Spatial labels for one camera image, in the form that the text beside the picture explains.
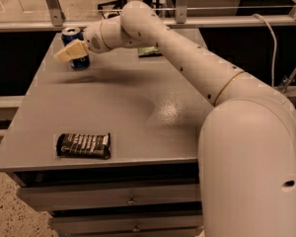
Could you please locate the metal railing bar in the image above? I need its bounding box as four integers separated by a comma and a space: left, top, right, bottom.
0, 15, 296, 33

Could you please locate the grey drawer cabinet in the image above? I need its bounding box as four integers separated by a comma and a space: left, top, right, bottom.
0, 28, 218, 237

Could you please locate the blue pepsi can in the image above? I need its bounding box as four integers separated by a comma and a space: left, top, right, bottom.
60, 28, 90, 70

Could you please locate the lower drawer knob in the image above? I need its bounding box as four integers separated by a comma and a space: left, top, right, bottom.
131, 224, 141, 233

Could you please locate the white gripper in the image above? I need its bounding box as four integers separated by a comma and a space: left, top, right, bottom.
53, 22, 104, 62

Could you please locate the drawer knob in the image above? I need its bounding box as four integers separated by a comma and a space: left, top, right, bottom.
126, 196, 137, 206
131, 224, 141, 233

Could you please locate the green chip bag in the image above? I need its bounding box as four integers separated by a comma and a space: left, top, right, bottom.
138, 46, 161, 57

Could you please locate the left metal bracket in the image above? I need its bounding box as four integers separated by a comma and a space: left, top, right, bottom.
45, 0, 65, 27

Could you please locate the upper drawer knob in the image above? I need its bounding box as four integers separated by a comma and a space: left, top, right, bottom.
126, 196, 137, 206

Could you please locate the white cable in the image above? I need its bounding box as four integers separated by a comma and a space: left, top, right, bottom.
252, 13, 278, 89

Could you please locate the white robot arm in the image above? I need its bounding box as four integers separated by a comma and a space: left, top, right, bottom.
55, 1, 296, 237

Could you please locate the grey drawer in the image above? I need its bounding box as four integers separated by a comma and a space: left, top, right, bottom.
50, 211, 203, 237
17, 179, 200, 211

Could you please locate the lower grey drawer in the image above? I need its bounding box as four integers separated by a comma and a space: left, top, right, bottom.
50, 211, 203, 237

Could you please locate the middle metal bracket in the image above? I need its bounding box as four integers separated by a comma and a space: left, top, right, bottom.
176, 0, 188, 24

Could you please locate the upper grey drawer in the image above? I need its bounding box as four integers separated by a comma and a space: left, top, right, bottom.
17, 179, 200, 211

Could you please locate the black snack packet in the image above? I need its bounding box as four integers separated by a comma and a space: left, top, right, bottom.
56, 133, 111, 159

